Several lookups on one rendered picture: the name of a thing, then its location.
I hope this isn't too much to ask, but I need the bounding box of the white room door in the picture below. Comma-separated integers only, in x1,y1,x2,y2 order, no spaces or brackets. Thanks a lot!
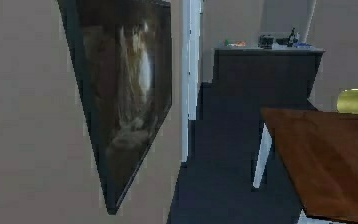
180,0,204,163

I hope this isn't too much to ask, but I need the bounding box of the dark grey counter cabinet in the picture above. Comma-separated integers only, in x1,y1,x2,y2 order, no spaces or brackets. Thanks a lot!
212,45,326,111

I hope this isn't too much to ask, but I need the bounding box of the dark glass bottle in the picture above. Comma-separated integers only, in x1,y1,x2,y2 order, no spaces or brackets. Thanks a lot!
287,27,297,48

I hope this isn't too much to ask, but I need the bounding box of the brown wooden table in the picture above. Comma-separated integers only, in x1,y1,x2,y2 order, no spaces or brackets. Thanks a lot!
252,107,358,224

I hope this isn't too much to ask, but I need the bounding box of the yellow-green round bowl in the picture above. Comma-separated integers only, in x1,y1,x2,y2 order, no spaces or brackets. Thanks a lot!
336,88,358,116

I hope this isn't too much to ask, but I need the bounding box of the dark framed wall picture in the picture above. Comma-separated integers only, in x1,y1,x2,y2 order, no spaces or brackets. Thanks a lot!
56,0,173,216

